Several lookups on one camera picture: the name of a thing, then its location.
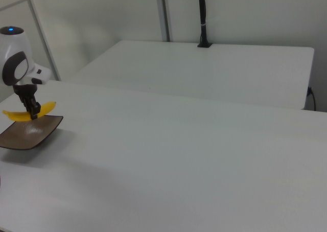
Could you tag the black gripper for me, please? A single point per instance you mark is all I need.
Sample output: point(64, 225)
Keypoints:
point(25, 91)

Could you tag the yellow banana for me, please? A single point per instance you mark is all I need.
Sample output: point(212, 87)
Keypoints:
point(19, 116)

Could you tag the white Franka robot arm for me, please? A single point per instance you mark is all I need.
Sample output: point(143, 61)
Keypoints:
point(16, 60)

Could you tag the brown square ceramic plate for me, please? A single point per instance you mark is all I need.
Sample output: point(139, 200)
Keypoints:
point(28, 133)

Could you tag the white table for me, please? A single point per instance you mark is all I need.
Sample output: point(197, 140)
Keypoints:
point(204, 71)

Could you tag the black pole with clamp base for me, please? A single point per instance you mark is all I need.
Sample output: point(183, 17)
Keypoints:
point(203, 17)

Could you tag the slanted metal frame post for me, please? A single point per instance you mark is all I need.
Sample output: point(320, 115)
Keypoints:
point(42, 35)

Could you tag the vertical metal frame post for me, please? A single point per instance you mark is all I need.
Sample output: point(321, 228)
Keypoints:
point(163, 12)

